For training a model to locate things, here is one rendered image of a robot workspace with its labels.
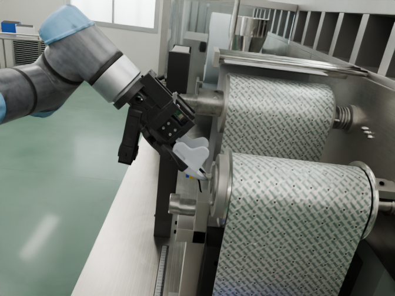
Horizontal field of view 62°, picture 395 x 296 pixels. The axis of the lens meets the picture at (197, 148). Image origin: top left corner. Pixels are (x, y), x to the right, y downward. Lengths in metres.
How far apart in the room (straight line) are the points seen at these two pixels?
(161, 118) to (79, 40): 0.17
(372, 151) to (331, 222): 0.23
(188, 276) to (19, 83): 0.50
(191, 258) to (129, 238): 0.33
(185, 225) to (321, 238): 0.26
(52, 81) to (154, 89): 0.16
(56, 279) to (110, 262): 1.28
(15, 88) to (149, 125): 0.20
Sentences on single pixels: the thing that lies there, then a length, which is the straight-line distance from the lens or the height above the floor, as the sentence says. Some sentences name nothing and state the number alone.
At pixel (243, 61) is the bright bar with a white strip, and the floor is 1.44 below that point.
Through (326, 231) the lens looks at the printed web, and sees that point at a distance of 0.62.
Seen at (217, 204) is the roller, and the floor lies 1.25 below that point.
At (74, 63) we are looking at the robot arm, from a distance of 0.55.
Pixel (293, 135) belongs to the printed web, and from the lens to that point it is 0.78.
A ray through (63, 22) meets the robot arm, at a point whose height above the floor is 1.50.
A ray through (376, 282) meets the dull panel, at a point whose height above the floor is 1.10.
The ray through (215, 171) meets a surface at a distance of 0.58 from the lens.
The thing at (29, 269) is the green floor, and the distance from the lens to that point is 2.30.
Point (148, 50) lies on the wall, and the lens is 6.14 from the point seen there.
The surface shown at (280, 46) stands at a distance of 1.55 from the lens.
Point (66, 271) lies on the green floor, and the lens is 2.25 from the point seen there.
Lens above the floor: 1.55
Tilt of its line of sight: 23 degrees down
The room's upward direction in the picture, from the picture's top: 8 degrees clockwise
